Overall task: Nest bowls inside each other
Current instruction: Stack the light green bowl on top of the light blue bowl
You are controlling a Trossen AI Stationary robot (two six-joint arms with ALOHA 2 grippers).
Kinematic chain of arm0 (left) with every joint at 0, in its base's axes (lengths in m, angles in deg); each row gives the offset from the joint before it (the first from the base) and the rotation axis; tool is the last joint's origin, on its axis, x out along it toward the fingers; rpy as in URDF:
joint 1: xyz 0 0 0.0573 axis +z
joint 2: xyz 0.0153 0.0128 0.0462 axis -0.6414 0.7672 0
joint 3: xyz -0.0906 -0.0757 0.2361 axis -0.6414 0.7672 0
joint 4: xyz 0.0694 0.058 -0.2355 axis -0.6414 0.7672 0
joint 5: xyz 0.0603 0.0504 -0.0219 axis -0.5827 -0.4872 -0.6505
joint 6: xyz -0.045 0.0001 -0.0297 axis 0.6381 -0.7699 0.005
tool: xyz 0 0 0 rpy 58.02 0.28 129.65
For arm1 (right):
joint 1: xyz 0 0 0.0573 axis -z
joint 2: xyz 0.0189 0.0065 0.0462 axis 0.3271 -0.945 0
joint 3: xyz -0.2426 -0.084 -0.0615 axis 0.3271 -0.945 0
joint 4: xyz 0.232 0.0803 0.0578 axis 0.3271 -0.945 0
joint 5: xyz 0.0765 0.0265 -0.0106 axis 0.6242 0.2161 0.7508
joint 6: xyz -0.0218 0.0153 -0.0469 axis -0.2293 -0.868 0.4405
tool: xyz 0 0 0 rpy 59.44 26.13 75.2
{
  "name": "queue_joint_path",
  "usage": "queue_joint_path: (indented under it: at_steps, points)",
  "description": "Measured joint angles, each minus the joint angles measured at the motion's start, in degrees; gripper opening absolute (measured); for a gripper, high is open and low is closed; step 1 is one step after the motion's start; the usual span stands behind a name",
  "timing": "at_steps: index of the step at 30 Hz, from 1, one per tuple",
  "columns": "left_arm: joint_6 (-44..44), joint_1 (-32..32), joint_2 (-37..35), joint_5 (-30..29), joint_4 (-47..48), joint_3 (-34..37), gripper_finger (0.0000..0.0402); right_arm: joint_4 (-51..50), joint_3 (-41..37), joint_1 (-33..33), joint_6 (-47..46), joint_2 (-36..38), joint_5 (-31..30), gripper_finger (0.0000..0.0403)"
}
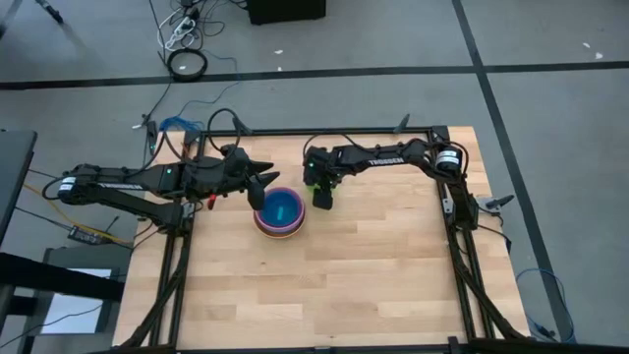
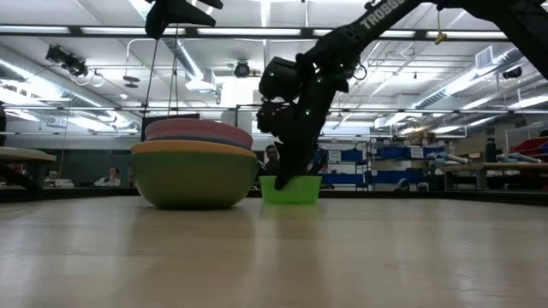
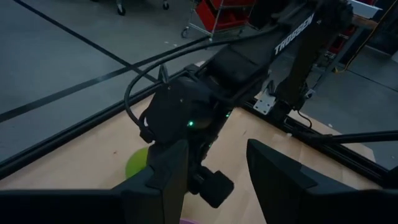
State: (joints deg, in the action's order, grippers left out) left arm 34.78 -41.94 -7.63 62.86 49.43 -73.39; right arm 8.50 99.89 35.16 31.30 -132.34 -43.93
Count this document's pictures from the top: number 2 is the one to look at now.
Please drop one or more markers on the small green plastic bowl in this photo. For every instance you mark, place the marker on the small green plastic bowl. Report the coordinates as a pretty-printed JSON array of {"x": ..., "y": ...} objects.
[{"x": 295, "y": 190}]

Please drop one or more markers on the large orange plastic bowl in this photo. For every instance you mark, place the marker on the large orange plastic bowl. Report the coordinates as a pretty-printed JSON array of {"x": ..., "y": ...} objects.
[{"x": 192, "y": 148}]

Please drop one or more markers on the large pink plastic bowl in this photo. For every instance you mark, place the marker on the large pink plastic bowl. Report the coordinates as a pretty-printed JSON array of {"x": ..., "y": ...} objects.
[{"x": 197, "y": 128}]

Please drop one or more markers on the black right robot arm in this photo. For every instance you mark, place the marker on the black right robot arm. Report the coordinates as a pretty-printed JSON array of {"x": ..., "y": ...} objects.
[{"x": 385, "y": 17}]

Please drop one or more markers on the shelf with blue bins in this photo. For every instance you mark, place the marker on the shelf with blue bins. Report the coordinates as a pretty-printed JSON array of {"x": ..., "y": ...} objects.
[{"x": 385, "y": 175}]

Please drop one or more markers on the person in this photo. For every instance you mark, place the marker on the person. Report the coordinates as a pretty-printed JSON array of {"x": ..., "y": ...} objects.
[
  {"x": 111, "y": 179},
  {"x": 271, "y": 160}
]

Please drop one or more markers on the black ceiling dome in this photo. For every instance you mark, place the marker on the black ceiling dome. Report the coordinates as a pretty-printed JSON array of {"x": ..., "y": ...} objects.
[{"x": 242, "y": 69}]

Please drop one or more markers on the large pale green plastic bowl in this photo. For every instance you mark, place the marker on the large pale green plastic bowl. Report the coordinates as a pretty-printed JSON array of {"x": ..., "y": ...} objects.
[{"x": 192, "y": 179}]

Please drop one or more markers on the yellow hanging tag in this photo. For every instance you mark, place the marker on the yellow hanging tag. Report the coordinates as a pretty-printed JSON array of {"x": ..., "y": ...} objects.
[{"x": 440, "y": 37}]

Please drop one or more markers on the black bottle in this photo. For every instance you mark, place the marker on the black bottle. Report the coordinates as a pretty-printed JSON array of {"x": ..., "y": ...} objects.
[{"x": 491, "y": 150}]

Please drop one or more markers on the long wooden table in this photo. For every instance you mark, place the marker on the long wooden table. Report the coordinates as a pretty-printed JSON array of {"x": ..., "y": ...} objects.
[{"x": 492, "y": 167}]

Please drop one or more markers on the white ceiling vent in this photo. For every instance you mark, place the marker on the white ceiling vent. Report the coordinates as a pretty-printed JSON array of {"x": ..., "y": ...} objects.
[{"x": 484, "y": 57}]

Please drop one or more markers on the pale topped side table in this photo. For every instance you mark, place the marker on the pale topped side table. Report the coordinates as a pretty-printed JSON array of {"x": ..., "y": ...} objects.
[{"x": 25, "y": 154}]

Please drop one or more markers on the red tilted bin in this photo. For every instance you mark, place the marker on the red tilted bin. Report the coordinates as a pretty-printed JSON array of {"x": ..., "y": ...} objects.
[{"x": 531, "y": 146}]

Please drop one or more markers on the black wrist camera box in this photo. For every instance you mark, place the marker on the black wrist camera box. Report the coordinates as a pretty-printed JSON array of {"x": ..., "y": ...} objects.
[{"x": 278, "y": 79}]

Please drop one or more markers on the black overhead frame beam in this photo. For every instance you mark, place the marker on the black overhead frame beam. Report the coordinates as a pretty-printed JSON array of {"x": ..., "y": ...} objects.
[{"x": 85, "y": 31}]

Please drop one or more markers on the black ceiling camera rig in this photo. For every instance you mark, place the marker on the black ceiling camera rig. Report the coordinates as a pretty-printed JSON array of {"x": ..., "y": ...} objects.
[{"x": 68, "y": 62}]

